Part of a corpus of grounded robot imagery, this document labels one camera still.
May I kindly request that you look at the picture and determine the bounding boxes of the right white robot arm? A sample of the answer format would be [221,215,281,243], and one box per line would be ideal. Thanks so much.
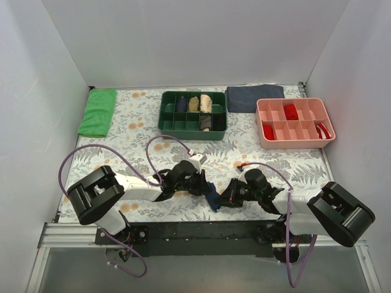
[215,168,376,247]

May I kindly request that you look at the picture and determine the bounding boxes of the rolled navy underwear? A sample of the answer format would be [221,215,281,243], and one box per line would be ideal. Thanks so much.
[175,96,187,112]

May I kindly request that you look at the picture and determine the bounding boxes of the rolled red underwear left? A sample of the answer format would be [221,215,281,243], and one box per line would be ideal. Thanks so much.
[262,124,275,141]

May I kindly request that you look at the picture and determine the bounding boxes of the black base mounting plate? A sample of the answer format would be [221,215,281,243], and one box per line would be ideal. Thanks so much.
[94,222,312,259]

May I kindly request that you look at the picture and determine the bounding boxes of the rolled red underwear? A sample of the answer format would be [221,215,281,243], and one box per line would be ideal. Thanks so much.
[283,104,299,121]
[262,124,275,141]

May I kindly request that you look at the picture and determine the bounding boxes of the green folded towel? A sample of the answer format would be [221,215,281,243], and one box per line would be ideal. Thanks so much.
[78,89,117,138]

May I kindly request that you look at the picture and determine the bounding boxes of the rolled grey brown underwear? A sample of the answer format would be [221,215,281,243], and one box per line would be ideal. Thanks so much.
[200,115,212,131]

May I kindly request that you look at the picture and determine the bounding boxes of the pink divided organizer tray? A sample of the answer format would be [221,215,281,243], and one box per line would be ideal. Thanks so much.
[255,98,336,150]

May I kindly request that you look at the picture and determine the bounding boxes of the green divided organizer tray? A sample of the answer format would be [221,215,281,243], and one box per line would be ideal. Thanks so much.
[158,91,228,140]

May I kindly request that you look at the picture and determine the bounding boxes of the rolled cream underwear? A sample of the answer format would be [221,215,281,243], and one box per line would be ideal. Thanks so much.
[200,94,213,113]

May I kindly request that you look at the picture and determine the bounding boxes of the floral table mat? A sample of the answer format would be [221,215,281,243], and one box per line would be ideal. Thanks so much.
[58,89,334,223]

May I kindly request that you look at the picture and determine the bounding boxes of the navy white-trimmed underwear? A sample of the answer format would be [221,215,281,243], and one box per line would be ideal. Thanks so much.
[205,182,221,212]

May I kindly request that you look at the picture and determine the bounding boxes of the rolled black underwear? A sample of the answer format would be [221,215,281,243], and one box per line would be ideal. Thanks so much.
[213,113,227,131]

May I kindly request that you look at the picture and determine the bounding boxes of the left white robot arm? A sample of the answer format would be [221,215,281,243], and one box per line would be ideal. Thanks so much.
[67,159,210,244]

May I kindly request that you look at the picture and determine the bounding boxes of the rolled tan underwear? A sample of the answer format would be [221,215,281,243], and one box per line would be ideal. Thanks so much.
[188,96,199,113]

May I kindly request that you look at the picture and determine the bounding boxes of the red white striped underwear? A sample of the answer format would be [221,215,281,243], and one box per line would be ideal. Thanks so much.
[315,123,331,140]

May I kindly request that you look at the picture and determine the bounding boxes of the rolled red underwear top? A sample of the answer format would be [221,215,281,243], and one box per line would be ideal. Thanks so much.
[283,104,299,121]

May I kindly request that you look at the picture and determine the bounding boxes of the dark blue folded cloth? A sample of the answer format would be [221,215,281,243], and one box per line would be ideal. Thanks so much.
[225,84,285,113]

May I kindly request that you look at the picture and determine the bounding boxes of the aluminium frame rail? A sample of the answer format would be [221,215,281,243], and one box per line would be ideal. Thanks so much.
[27,223,382,292]

